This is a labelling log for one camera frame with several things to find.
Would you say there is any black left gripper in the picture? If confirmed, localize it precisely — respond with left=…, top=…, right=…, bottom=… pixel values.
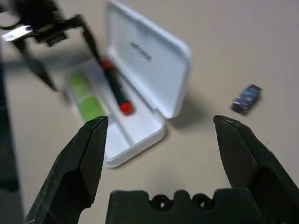
left=14, top=0, right=103, bottom=92

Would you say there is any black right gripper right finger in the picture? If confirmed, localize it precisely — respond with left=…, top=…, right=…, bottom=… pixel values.
left=213, top=115, right=299, bottom=224

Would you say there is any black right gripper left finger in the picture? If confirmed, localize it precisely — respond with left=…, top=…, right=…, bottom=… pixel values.
left=23, top=115, right=109, bottom=224

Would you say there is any green eraser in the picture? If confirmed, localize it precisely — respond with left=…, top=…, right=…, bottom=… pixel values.
left=67, top=72, right=108, bottom=122

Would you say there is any small dark blue eraser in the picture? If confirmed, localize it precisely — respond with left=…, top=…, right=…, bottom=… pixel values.
left=231, top=84, right=263, bottom=115

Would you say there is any black marker with red cap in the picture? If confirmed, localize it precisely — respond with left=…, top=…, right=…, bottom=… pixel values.
left=100, top=59, right=135, bottom=116

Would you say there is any white plastic pencil case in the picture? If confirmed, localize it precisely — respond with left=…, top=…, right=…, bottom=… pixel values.
left=63, top=1, right=194, bottom=168

